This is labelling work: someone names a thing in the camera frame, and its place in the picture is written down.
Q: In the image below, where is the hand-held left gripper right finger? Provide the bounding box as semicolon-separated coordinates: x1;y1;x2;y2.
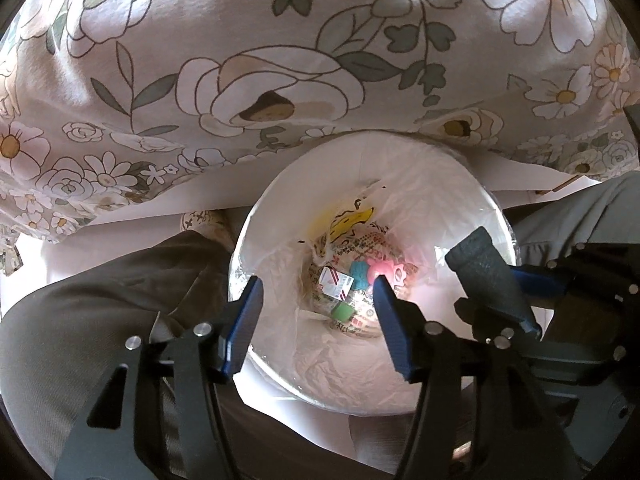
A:
372;276;586;480

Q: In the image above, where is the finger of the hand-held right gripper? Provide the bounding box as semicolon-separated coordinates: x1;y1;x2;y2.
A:
510;242;631;306
454;297;546;356

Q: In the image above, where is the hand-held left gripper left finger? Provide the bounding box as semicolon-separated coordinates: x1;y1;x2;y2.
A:
54;276;264;480

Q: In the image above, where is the pink plastic toy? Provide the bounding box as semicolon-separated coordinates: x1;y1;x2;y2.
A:
367;259;418;286

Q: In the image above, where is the blue plastic toy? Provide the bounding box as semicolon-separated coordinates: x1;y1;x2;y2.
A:
348;260;373;291

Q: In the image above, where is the small white and red box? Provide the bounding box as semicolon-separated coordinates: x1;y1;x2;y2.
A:
319;266;353;301

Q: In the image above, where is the white round waste bin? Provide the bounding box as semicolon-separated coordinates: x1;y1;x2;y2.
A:
227;130;521;416

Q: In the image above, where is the person's right leg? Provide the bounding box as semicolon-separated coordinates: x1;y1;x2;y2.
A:
510;170;640;271

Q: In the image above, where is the person's leg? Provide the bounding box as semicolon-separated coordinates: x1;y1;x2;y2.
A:
0;230;241;480
510;170;640;271

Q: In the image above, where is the person's left leg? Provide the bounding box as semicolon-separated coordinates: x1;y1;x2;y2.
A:
0;230;241;480

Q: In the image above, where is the floral bedspread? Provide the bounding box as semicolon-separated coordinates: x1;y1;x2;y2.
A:
0;0;640;281

